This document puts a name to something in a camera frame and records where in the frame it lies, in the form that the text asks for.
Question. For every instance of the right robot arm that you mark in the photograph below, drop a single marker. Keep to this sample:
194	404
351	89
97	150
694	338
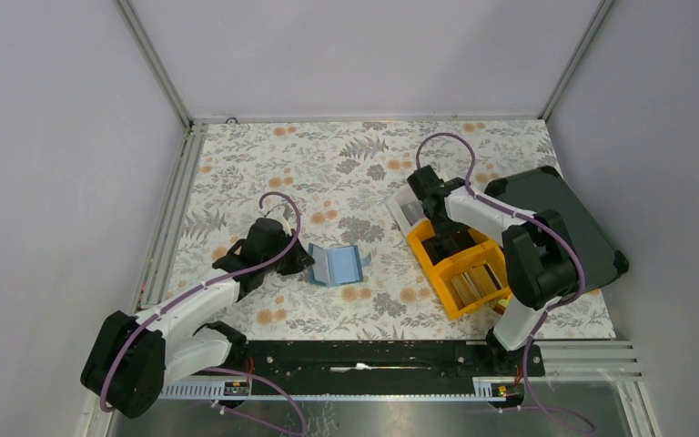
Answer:
544	268

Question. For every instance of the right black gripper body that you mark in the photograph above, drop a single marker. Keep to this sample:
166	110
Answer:
442	228

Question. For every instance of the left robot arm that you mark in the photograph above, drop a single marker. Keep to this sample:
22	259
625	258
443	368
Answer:
135	356

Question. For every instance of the white card storage bin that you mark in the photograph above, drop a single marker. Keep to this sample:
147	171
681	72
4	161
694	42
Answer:
406	210

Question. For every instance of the blue card holder wallet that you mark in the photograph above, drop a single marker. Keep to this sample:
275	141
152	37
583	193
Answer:
336	266

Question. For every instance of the yellow card storage bin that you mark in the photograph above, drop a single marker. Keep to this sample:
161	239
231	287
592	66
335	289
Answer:
471	279

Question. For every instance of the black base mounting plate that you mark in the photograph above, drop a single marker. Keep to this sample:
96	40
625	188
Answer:
379	367

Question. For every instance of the slotted aluminium cable rail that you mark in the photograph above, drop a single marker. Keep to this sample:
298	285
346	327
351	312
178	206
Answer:
223	388

